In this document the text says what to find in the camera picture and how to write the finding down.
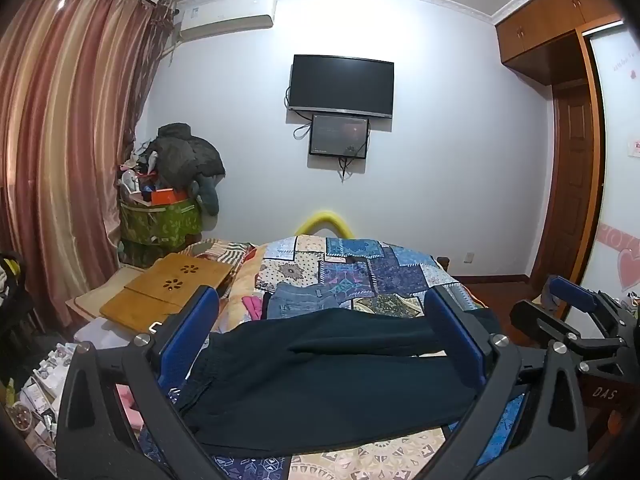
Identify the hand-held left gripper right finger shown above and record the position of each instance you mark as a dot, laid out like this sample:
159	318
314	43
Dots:
457	342

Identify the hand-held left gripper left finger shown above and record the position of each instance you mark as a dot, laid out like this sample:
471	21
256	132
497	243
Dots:
192	330

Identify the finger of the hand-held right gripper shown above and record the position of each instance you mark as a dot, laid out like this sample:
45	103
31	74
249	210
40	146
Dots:
575	296
545	322

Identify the dark teal pants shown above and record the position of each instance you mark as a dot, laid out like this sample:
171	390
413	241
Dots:
325	375

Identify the wooden laptop table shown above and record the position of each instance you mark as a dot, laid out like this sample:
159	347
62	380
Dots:
165	285

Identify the pink cloth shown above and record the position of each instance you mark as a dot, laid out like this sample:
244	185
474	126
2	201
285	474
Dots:
252	307

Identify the peach bed sheet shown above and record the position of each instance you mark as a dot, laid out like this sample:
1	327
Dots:
240	280

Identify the wooden bedpost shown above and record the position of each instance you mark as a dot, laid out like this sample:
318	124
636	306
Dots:
443	262

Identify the striped cloth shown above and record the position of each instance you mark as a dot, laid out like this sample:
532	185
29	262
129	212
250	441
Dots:
220	252

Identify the clear plastic storage box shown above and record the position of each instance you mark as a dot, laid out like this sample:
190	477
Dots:
105	337

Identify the blue patchwork blanket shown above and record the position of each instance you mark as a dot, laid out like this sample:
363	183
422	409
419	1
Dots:
380	280

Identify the beige board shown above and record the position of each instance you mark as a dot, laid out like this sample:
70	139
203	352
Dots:
95	295

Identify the wooden door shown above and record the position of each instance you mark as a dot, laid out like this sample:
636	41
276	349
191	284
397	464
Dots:
565	185

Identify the blue jeans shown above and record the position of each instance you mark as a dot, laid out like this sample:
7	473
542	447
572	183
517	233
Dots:
300	300

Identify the green storage box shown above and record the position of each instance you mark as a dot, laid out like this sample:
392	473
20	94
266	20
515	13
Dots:
160	222

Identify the grey garment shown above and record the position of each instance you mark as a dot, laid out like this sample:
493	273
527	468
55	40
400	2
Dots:
207	195

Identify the orange box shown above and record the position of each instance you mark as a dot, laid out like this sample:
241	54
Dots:
167	196

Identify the white wardrobe door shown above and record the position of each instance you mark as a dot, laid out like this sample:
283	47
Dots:
620	160

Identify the pile of small clutter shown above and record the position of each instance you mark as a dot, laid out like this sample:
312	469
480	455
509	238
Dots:
42	400

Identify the yellow foam tube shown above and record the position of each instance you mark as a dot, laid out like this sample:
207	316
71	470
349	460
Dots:
320	218

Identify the dark padded jacket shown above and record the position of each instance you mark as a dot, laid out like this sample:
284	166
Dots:
185	152

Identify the pink striped curtain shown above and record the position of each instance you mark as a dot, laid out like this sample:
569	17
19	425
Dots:
65	135

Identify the small black monitor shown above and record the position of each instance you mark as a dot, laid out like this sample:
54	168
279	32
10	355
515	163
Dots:
337	135

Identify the wooden overhead cabinet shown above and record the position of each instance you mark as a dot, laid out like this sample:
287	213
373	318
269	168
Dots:
550	20

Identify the white air conditioner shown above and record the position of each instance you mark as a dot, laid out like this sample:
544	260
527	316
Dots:
225	15

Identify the black wall television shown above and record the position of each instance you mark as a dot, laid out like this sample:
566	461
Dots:
340	85

